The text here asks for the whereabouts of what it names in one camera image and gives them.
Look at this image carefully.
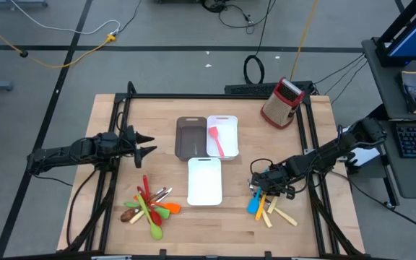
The orange silicone spatula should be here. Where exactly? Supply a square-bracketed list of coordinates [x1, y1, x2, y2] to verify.
[132, 194, 182, 215]

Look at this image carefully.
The green silicone spoon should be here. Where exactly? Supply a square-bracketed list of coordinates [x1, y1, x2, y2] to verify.
[136, 194, 164, 241]

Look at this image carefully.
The yellow silicone spatula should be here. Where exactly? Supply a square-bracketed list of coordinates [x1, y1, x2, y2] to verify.
[254, 194, 268, 222]

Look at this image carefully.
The blue silicone spatula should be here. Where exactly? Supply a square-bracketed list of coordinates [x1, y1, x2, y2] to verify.
[246, 168, 269, 215]

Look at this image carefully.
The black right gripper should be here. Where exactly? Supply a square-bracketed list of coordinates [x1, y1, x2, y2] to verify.
[251, 166, 296, 200]

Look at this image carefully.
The white floor cable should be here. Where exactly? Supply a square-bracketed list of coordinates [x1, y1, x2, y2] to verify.
[9, 0, 121, 35]

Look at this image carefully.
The black arm floor cable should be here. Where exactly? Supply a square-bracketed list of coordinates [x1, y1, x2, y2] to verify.
[329, 169, 416, 238]
[65, 168, 99, 250]

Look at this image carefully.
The thin black desk cable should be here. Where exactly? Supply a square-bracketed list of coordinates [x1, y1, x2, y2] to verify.
[312, 53, 368, 86]

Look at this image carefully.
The coiled black floor cable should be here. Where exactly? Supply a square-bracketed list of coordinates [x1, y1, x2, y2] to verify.
[243, 0, 277, 85]

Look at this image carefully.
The black left arm floor cable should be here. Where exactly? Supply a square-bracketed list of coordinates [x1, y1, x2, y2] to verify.
[65, 168, 99, 250]

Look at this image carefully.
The coral pink silicone spatula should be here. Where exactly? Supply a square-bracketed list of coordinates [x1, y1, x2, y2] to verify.
[208, 126, 226, 158]

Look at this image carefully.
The white plastic box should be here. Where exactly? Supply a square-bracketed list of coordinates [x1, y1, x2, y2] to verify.
[339, 124, 381, 168]

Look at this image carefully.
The green silicone spatula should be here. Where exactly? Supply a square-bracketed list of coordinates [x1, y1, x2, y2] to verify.
[123, 201, 171, 220]

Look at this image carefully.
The white plastic handled bin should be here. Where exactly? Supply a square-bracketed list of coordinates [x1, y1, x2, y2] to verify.
[186, 157, 224, 207]
[206, 115, 240, 162]

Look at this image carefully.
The black floor cable bundle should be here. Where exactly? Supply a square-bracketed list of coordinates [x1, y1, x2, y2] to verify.
[200, 0, 277, 35]

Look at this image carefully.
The black power strip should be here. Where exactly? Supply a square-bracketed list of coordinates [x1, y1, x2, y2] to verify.
[224, 80, 314, 97]

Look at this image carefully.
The yellow hanging power cable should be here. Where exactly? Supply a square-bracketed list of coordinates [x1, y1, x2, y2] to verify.
[289, 0, 319, 82]

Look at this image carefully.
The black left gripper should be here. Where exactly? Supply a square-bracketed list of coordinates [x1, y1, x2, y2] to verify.
[117, 125, 157, 169]

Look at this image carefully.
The red handled metal box grater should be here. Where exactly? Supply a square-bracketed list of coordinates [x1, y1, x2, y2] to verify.
[259, 76, 306, 130]

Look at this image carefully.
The grey computer desk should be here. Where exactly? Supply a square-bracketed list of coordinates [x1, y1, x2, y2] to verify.
[360, 35, 416, 199]

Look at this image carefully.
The black right arm floor cable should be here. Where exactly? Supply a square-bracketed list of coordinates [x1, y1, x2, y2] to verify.
[329, 169, 416, 238]

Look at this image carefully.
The yellow floor extension cable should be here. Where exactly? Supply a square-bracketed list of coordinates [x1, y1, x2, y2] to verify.
[0, 14, 117, 69]

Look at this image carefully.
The grey plastic handled bin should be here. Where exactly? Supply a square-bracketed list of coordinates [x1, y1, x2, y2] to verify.
[174, 116, 209, 162]

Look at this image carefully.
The red silicone spoon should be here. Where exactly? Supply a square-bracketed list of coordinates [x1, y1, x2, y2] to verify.
[142, 175, 163, 227]

